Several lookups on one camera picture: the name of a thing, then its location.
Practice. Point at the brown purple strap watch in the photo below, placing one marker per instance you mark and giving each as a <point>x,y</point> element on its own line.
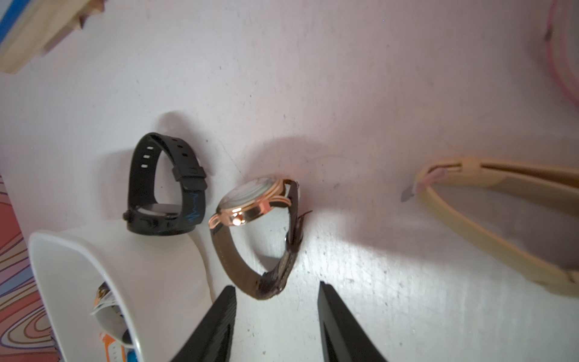
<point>257,232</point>

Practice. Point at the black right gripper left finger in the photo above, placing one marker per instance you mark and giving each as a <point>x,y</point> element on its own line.
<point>212,339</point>

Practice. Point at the white board blue rim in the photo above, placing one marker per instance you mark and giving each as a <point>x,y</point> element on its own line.
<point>10,11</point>

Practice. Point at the wooden board easel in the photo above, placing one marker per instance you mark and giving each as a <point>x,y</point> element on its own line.
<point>41,26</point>

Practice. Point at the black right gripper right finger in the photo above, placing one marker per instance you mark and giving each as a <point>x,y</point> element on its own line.
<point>343,339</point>

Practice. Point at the white orange strap watch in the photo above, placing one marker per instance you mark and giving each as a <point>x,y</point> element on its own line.
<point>115,333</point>

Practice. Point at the beige thin strap watch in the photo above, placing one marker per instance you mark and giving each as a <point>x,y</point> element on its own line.
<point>523,215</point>

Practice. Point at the black smart watch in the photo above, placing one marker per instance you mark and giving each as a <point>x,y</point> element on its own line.
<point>145,215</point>

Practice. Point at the white plastic storage box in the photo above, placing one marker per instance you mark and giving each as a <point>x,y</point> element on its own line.
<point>159,282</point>

